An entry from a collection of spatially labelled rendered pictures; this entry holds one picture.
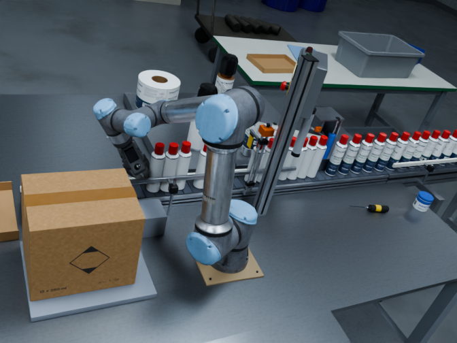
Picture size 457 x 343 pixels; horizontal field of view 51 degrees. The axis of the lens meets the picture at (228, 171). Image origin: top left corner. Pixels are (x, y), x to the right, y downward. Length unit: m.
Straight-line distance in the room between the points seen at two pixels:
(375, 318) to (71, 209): 1.76
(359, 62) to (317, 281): 2.32
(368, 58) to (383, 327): 1.96
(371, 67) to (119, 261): 2.79
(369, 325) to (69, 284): 1.61
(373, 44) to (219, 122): 3.10
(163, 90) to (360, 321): 1.50
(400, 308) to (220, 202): 1.96
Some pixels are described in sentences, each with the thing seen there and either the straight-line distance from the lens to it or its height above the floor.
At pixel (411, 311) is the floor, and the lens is 3.17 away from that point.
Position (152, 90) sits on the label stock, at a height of 1.01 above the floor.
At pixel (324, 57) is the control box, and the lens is 1.76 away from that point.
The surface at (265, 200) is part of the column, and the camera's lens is 1.90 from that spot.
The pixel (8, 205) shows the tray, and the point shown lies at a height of 0.83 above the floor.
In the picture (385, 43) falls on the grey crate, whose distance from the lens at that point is 4.32.
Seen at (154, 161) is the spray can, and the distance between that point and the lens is 1.75.
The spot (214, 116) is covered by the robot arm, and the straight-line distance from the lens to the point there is 1.23.
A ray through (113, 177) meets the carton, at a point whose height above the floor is 1.12.
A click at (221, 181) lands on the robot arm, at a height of 1.25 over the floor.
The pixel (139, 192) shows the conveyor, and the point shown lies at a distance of 1.82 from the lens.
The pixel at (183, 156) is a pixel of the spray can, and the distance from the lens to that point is 1.77.
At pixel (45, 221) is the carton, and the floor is 1.12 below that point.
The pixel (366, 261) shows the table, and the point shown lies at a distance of 1.95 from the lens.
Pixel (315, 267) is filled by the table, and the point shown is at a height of 0.83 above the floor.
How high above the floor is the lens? 2.01
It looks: 34 degrees down
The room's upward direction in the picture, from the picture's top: 15 degrees clockwise
